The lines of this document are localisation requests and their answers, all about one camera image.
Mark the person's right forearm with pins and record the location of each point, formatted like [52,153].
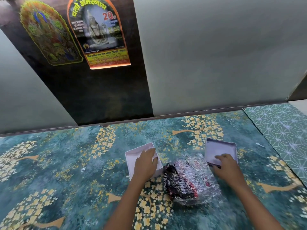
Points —
[257,205]

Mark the person's right hand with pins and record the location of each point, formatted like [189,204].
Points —
[229,170]

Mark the white cardboard box lid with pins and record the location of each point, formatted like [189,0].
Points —
[219,148]

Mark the dark wooden panel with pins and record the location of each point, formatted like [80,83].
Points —
[100,93]

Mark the green arched deity sticker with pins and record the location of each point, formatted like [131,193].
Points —
[51,33]

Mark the black snack packet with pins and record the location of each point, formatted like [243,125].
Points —
[178,184]

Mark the white cardboard box base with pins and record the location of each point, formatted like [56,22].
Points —
[134,158]

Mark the person's left hand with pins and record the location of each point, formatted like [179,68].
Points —
[144,168]

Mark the person's left forearm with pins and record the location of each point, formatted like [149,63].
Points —
[124,205]

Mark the person's right thumb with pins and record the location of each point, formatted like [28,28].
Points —
[216,168]

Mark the clear bubble wrap sheet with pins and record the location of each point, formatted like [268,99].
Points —
[201,172]

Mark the green geometric patterned mat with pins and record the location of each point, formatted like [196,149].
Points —
[280,126]

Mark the person's left thumb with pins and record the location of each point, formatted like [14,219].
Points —
[156,161]

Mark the teal floral table cover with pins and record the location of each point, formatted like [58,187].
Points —
[72,170]

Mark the orange arched statue poster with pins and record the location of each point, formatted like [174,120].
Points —
[100,33]

